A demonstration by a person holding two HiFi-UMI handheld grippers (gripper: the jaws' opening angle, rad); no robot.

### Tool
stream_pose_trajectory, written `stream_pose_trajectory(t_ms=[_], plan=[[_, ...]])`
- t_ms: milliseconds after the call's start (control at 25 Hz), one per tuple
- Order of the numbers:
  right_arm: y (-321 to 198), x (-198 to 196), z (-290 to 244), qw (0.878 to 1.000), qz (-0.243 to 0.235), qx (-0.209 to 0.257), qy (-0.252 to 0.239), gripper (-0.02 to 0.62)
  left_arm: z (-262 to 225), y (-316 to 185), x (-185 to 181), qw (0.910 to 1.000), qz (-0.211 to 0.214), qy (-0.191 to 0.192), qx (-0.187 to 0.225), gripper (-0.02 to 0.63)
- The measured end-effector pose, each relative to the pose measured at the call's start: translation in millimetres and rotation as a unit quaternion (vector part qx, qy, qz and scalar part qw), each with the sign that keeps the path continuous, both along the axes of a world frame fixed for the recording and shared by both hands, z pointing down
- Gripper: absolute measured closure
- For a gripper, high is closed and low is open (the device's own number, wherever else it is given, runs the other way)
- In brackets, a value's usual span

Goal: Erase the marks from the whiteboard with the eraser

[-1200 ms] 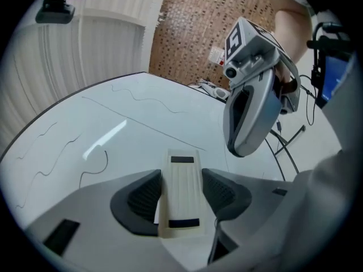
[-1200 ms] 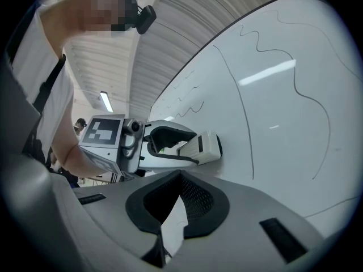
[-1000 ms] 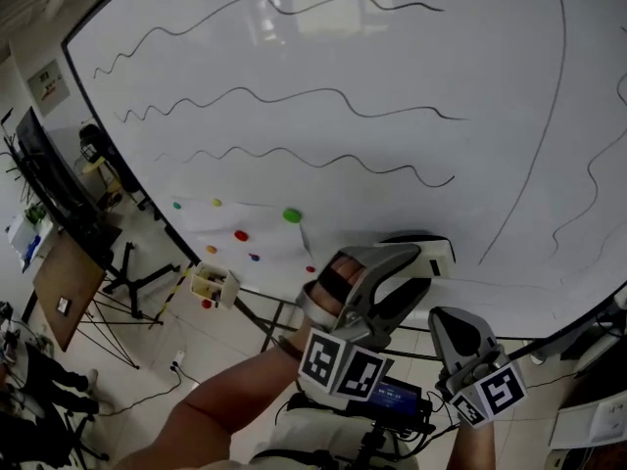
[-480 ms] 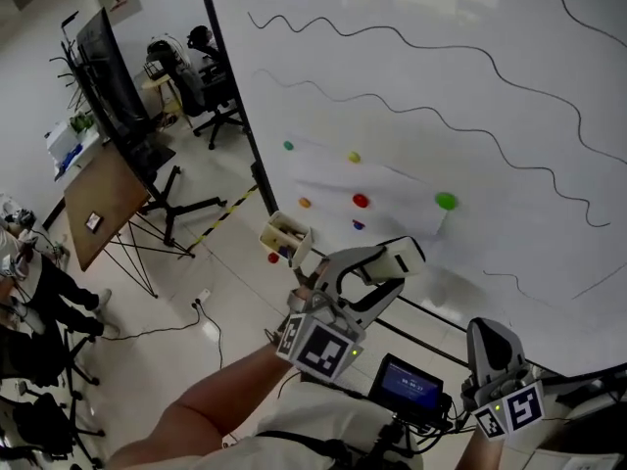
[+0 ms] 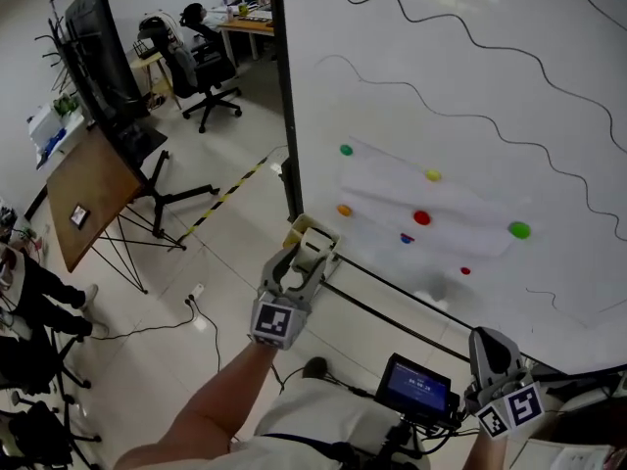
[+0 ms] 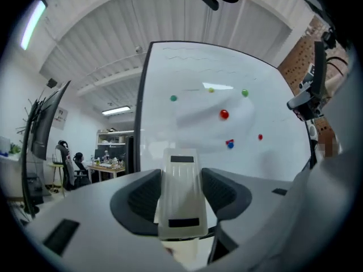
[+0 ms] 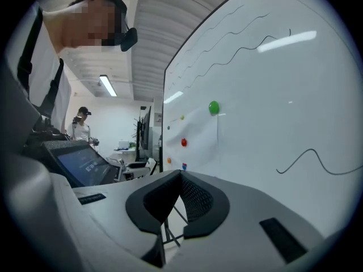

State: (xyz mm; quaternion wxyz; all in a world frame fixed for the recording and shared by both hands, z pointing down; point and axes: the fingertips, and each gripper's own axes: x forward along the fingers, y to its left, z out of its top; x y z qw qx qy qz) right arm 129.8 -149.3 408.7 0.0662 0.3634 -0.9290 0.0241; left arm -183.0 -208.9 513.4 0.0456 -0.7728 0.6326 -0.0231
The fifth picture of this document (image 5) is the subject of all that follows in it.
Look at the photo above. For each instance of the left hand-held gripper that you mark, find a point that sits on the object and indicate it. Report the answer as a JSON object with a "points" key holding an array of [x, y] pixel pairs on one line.
{"points": [[272, 321]]}

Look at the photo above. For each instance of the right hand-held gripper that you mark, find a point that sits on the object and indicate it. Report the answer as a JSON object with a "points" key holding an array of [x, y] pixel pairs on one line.
{"points": [[519, 404]]}

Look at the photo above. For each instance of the white whiteboard eraser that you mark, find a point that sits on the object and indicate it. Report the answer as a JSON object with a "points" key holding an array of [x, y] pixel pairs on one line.
{"points": [[308, 257]]}

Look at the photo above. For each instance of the large white whiteboard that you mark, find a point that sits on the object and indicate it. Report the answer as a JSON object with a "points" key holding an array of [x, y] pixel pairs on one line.
{"points": [[441, 91]]}

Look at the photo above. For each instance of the person's left forearm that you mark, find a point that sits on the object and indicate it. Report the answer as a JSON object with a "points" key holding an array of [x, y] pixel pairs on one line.
{"points": [[210, 404]]}

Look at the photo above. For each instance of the person's right forearm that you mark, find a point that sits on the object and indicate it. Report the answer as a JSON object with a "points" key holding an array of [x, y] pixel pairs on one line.
{"points": [[490, 453]]}

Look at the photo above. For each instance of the white holder box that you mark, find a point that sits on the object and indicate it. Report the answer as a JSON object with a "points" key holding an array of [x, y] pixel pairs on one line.
{"points": [[303, 218]]}

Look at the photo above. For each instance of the black chest-mounted display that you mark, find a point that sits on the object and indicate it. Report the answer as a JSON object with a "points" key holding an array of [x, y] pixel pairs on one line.
{"points": [[416, 385]]}

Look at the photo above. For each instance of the orange round magnet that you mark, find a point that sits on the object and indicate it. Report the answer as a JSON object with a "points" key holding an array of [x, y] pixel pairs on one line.
{"points": [[344, 210]]}

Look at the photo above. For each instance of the person's black shoe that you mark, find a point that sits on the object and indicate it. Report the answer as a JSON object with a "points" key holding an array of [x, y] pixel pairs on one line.
{"points": [[316, 367]]}

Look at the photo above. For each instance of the white power strip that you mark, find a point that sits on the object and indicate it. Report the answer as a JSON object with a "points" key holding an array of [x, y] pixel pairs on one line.
{"points": [[197, 291]]}

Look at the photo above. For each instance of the yellow black hazard tape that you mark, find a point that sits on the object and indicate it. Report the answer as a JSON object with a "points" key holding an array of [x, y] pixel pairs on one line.
{"points": [[223, 200]]}

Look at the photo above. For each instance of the white flat box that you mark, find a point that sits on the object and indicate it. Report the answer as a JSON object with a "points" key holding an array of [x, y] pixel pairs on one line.
{"points": [[553, 458]]}

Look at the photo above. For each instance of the blue round magnet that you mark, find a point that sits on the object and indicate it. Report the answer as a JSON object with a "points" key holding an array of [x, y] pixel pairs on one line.
{"points": [[406, 238]]}

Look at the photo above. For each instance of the large green round magnet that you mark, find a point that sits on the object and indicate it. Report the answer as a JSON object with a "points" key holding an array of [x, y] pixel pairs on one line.
{"points": [[519, 230]]}

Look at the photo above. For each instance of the teal round magnet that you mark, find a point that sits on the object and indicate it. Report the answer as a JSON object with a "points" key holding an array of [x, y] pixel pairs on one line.
{"points": [[346, 150]]}

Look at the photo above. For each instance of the person's white shirt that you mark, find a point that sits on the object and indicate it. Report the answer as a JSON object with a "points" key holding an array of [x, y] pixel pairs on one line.
{"points": [[323, 409]]}

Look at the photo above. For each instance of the large red round magnet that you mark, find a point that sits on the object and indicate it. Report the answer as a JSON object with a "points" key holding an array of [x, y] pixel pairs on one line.
{"points": [[421, 218]]}

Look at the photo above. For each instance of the yellow round magnet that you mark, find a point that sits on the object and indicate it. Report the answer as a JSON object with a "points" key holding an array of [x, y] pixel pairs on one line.
{"points": [[433, 175]]}

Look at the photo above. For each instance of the black monitor stand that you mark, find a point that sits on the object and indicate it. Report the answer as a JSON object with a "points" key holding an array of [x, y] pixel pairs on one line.
{"points": [[139, 140]]}

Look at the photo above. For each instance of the small black framed device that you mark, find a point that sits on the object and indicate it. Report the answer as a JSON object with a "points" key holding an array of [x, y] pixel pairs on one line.
{"points": [[80, 216]]}

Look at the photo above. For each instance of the wooden side table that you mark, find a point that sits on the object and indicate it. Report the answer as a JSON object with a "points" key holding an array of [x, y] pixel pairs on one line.
{"points": [[88, 189]]}

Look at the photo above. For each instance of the black office chair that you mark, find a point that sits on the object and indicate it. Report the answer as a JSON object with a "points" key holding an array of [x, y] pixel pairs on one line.
{"points": [[196, 71]]}

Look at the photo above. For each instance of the light wooden desk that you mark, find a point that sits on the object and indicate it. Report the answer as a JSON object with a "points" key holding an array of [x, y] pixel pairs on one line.
{"points": [[245, 25]]}

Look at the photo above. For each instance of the green potted plant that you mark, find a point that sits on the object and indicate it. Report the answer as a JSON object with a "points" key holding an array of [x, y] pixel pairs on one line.
{"points": [[66, 106]]}

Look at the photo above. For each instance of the white storage box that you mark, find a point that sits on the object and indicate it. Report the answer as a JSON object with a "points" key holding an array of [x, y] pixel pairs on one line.
{"points": [[44, 125]]}

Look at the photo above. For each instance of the large black monitor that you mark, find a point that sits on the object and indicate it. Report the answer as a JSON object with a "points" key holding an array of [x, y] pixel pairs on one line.
{"points": [[98, 57]]}

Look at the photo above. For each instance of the black rolling chair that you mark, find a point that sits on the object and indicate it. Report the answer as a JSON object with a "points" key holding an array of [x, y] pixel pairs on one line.
{"points": [[29, 429]]}

